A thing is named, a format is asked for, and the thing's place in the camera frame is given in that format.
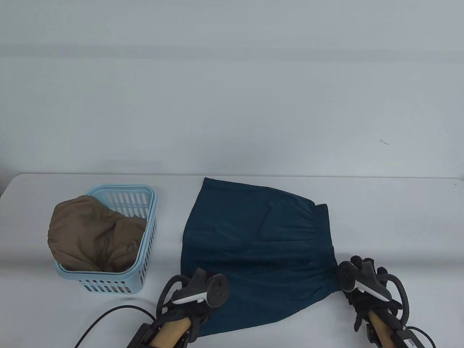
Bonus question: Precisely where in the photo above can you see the person's right hand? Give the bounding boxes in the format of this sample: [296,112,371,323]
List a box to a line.
[344,256,403,332]

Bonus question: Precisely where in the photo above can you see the person's left hand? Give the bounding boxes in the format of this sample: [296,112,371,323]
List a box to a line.
[159,301,214,343]

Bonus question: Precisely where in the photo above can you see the dark teal shorts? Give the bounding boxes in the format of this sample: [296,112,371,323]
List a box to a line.
[179,177,336,337]

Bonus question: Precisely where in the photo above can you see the person's left forearm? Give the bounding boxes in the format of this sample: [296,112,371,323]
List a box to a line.
[150,318,191,348]

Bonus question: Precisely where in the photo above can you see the person's right forearm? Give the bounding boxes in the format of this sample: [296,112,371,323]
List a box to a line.
[368,310,395,348]

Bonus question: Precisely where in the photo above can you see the light blue plastic basket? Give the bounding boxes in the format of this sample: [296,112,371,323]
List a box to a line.
[55,184,159,294]

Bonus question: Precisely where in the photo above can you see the brown crumpled garment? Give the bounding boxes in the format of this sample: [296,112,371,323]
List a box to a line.
[47,195,147,273]

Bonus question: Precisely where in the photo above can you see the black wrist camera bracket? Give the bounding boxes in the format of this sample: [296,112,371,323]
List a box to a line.
[364,308,421,348]

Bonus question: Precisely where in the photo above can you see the black cable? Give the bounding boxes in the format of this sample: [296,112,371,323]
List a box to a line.
[410,326,435,348]
[74,306,156,348]

